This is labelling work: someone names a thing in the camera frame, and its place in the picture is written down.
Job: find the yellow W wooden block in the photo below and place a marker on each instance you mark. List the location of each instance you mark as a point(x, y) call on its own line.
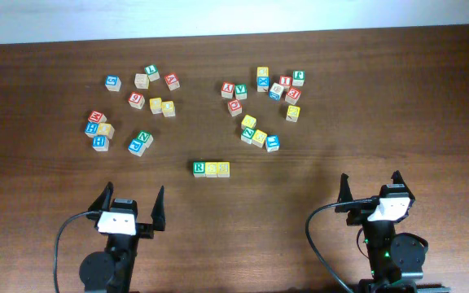
point(248, 122)

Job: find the blue 5 wooden block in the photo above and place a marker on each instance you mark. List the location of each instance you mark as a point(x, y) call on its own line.
point(113, 83)

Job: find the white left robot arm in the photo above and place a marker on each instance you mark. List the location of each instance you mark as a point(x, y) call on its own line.
point(111, 270)

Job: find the blue U wooden block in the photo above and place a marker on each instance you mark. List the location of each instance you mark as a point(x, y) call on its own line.
point(272, 143)

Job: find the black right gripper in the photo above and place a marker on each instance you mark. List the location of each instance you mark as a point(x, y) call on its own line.
point(359, 212)

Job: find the green L wooden block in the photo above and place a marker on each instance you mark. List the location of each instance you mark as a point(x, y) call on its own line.
point(152, 72)

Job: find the yellow G wooden block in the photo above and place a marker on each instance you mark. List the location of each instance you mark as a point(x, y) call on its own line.
point(258, 138)

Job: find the green R wooden block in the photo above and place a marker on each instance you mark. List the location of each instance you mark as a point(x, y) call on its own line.
point(198, 169)

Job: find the green N wooden block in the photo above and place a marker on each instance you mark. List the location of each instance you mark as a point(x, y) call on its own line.
point(145, 137)

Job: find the red M wooden block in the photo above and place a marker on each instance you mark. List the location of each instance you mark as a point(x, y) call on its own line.
point(97, 117)

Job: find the green J wooden block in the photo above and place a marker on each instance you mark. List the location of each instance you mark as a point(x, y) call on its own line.
point(298, 78)

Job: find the green V wooden block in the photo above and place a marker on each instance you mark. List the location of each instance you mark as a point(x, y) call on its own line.
point(240, 91)

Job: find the red 6 wooden block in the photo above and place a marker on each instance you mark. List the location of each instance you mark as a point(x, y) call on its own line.
point(136, 100)

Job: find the blue H wooden block front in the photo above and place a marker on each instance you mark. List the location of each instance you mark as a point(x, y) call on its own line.
point(100, 143)

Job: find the yellow O block 2 side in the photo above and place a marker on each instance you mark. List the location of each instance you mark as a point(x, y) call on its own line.
point(168, 109)

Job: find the yellow top stacked block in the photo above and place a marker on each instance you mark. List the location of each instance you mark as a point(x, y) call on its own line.
point(262, 72)

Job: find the red E wooden block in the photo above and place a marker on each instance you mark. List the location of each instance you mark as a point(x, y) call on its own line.
point(292, 96)

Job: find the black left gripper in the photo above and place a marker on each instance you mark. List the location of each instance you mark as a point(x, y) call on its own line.
point(146, 230)

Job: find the red I wooden block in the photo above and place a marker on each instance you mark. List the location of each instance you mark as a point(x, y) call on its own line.
point(285, 82)

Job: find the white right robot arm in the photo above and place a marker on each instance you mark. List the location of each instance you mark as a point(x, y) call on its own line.
point(396, 260)

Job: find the blue H wooden block back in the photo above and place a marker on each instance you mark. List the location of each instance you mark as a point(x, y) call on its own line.
point(91, 129)

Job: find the plain picture wooden block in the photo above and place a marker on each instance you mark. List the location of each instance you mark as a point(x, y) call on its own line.
point(141, 81)

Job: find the yellow wooden block X side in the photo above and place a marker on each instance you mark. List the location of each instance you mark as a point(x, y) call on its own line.
point(155, 105)

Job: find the blue h wooden block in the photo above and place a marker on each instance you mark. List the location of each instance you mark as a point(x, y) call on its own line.
point(91, 129)
point(100, 143)

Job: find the yellow O wooden block left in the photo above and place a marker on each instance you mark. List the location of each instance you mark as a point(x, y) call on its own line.
point(106, 130)

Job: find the blue tilted wooden block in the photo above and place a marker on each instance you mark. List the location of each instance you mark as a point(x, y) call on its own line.
point(276, 91)

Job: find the blue X wooden block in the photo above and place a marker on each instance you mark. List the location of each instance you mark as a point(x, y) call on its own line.
point(262, 84)

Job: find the red Q wooden block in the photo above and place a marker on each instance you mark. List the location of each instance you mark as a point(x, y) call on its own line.
point(234, 107)

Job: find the red Y wooden block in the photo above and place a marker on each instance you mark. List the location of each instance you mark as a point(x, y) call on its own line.
point(227, 90)

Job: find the blue P wooden block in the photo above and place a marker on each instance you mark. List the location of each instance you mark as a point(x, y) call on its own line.
point(137, 147)

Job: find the green Z wooden block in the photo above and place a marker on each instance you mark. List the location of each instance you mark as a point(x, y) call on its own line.
point(247, 135)

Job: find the yellow S wooden block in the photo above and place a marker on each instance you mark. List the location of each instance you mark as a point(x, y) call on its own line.
point(211, 169)

